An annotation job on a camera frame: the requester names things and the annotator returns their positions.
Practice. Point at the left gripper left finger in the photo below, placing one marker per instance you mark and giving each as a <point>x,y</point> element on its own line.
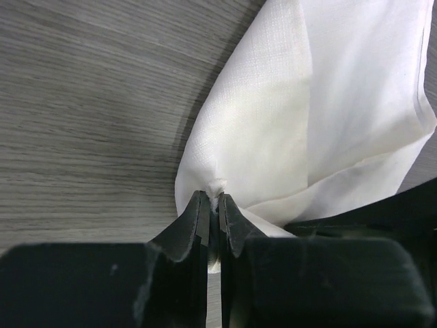
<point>160,283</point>

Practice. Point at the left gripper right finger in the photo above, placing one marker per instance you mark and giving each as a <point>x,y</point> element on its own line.
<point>316,281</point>

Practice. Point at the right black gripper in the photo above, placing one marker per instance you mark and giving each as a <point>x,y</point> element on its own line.
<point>408,218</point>

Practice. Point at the white cloth napkin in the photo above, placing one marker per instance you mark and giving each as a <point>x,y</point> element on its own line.
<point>319,110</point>

